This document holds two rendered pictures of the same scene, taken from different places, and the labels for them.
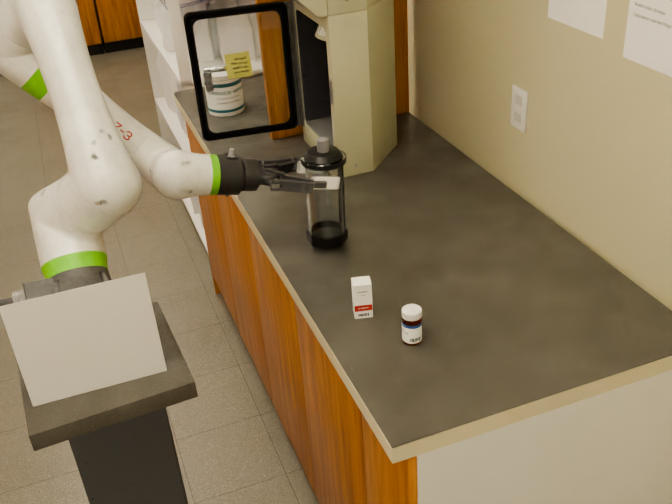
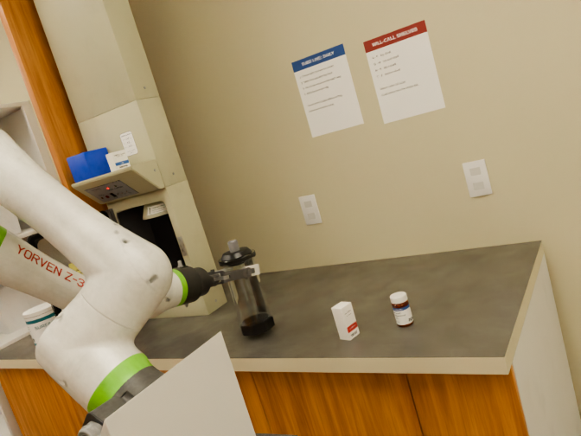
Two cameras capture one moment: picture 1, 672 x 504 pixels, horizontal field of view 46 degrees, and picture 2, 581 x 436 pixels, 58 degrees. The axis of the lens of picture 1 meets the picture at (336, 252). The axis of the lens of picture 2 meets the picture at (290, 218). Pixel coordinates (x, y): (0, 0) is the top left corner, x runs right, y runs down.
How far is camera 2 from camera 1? 1.00 m
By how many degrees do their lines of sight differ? 41
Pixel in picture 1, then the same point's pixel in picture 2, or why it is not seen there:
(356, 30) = (185, 195)
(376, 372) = (417, 344)
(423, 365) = (436, 325)
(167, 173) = not seen: hidden behind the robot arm
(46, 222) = (80, 343)
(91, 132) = (108, 226)
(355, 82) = (195, 234)
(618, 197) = (419, 209)
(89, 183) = (135, 262)
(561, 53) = (333, 152)
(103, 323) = (201, 406)
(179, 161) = not seen: hidden behind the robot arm
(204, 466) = not seen: outside the picture
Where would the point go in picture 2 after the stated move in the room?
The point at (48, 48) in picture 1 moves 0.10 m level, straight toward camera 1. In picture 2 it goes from (22, 176) to (54, 165)
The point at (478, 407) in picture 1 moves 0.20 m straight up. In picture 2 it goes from (505, 315) to (485, 233)
